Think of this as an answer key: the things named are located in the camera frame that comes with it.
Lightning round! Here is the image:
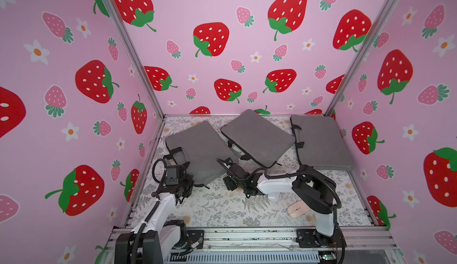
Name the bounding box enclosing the grey laptop bag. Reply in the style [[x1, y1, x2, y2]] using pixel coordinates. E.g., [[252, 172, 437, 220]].
[[290, 115, 356, 171], [164, 121, 239, 187], [221, 109, 295, 168]]

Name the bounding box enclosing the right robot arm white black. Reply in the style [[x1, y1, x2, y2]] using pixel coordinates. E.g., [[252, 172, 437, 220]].
[[217, 158, 346, 249]]

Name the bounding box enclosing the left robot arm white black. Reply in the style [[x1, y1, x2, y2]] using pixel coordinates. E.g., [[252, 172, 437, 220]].
[[114, 158, 194, 264]]

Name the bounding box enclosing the white computer mouse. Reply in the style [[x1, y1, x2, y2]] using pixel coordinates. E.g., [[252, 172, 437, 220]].
[[267, 192, 281, 202]]

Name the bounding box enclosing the pink computer mouse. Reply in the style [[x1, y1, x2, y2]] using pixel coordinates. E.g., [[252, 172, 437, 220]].
[[288, 200, 311, 219]]

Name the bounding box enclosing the floral patterned table mat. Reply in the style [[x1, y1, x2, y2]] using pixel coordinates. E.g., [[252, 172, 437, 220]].
[[127, 115, 373, 227]]

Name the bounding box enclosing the white ribbed vent strip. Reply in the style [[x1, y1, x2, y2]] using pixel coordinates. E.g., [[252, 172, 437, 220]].
[[164, 251, 321, 264]]

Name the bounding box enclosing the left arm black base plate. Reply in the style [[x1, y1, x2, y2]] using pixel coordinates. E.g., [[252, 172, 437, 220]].
[[176, 230, 205, 250]]

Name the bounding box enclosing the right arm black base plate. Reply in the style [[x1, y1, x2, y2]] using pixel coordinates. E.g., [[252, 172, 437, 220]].
[[296, 228, 347, 249]]

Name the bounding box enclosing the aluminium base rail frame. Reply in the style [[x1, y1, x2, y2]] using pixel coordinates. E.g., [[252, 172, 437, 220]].
[[97, 227, 406, 264]]

